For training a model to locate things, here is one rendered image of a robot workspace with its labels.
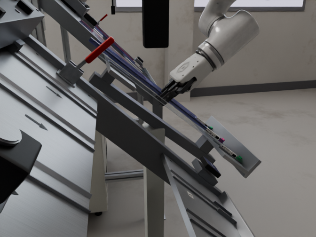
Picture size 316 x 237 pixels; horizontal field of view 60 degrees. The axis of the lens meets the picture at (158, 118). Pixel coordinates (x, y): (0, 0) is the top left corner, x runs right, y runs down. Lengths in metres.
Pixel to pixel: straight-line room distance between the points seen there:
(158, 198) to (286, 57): 3.62
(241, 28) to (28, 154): 0.68
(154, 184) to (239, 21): 0.54
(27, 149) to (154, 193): 0.77
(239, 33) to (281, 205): 1.36
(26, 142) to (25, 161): 0.02
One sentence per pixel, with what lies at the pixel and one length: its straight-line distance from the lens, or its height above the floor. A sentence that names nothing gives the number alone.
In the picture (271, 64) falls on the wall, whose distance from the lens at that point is 4.21.
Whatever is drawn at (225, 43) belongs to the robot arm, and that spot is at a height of 1.05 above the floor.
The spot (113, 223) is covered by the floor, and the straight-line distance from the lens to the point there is 1.69.
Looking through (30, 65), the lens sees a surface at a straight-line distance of 0.44.
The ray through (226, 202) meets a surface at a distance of 0.68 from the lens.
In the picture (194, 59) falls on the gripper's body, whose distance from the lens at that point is 0.77.
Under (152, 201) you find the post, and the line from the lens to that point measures 0.95.
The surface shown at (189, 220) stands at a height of 0.85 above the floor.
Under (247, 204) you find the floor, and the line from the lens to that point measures 1.88.
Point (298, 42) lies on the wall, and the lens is 4.39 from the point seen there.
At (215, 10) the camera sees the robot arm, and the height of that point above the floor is 1.13.
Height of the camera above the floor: 1.15
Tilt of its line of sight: 22 degrees down
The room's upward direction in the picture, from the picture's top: straight up
